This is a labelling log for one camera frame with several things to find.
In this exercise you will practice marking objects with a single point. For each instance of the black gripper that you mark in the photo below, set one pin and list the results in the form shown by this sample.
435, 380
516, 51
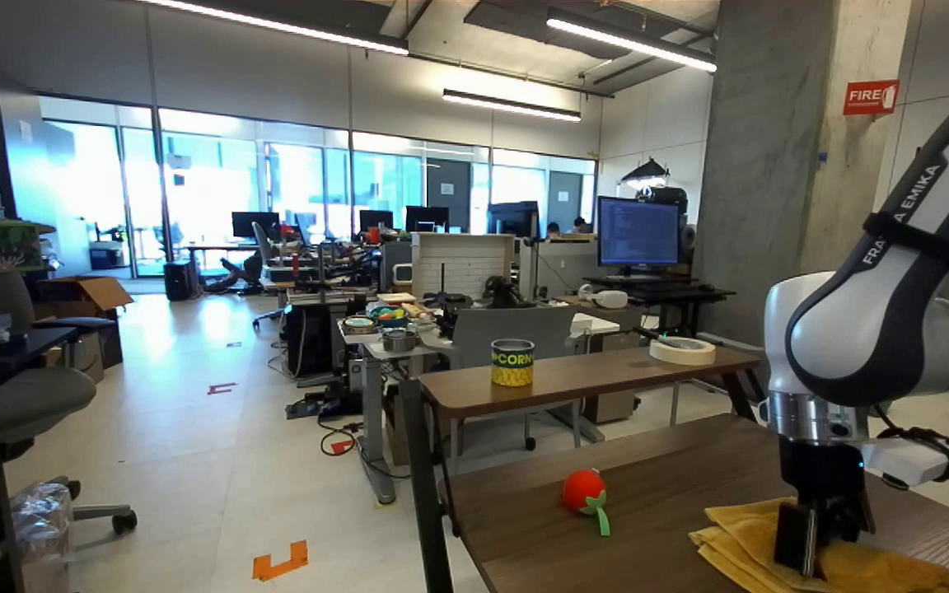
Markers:
822, 472

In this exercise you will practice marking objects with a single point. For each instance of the yellow terry towel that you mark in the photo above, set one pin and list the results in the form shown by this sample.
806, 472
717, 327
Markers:
748, 543

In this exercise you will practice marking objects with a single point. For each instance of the red toy pepper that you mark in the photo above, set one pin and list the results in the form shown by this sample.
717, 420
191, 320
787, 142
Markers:
582, 493

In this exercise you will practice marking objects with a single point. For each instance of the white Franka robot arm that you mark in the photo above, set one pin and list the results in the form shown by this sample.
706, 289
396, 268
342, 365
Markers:
881, 317

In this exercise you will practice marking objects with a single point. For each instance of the black slanted table leg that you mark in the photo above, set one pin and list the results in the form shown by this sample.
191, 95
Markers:
747, 395

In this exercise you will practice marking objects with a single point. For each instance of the beige masking tape roll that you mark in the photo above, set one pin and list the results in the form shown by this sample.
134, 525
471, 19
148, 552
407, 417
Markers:
683, 349

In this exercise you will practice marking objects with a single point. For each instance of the long wooden side table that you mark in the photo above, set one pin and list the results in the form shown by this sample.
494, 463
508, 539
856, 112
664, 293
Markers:
593, 374

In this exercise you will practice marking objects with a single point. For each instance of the black monitor desk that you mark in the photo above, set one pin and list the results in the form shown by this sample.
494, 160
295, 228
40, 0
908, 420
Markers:
660, 293

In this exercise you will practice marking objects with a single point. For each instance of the large computer monitor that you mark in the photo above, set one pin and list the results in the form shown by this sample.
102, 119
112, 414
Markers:
641, 234

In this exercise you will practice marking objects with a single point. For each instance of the yellow green labelled tub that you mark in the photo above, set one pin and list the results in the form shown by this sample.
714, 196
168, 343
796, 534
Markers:
510, 364

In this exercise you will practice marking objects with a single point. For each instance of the grey partition panel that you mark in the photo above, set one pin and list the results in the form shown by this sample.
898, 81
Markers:
510, 327

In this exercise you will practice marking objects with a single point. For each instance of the red fire sign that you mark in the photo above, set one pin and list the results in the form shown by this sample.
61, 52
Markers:
872, 95

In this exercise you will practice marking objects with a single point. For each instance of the white partition board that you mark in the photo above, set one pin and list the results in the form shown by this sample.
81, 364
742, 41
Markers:
461, 263

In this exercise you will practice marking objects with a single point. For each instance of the cluttered grey desk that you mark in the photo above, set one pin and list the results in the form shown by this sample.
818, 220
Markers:
376, 364

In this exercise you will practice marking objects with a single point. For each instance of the long ceiling light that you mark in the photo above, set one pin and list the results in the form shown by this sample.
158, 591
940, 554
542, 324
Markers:
276, 27
627, 43
510, 107

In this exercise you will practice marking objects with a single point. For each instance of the cardboard box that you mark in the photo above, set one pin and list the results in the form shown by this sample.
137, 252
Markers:
91, 317

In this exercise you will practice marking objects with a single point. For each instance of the clear plastic bottle pack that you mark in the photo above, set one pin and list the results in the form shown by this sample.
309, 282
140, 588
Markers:
40, 532

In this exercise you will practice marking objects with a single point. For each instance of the grey office chair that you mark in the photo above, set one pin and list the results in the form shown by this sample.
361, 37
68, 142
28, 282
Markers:
34, 399

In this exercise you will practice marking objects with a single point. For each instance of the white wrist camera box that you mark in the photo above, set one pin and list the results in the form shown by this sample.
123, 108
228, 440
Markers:
908, 459

